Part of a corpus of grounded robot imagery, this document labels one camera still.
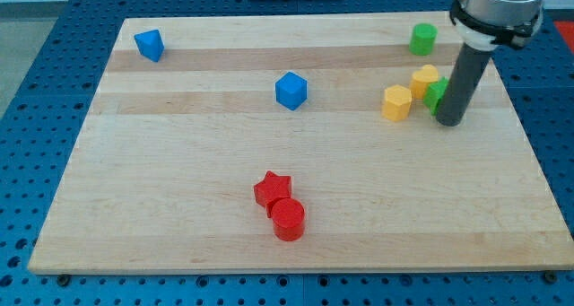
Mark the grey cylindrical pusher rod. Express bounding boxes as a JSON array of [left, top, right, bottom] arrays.
[[436, 44, 492, 127]]

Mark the red cylinder block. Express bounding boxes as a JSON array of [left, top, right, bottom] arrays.
[[271, 198, 305, 241]]

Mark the wooden board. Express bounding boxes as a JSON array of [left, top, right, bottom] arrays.
[[28, 12, 573, 275]]

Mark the yellow heart block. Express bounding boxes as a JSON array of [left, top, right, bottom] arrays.
[[409, 65, 439, 100]]

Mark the black cable clamp ring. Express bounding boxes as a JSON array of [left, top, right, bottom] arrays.
[[448, 0, 543, 50]]

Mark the green block behind rod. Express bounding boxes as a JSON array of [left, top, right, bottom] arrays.
[[422, 77, 448, 116]]

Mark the blue cube block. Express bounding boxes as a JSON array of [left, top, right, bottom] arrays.
[[275, 72, 308, 110]]

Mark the red star block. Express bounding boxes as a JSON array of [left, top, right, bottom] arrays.
[[253, 170, 291, 218]]

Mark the green cylinder block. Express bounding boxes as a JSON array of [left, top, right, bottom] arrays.
[[409, 23, 438, 56]]

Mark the blue triangular prism block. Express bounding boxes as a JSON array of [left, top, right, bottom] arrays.
[[134, 30, 164, 62]]

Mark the yellow hexagon block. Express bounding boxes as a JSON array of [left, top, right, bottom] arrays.
[[381, 84, 413, 122]]

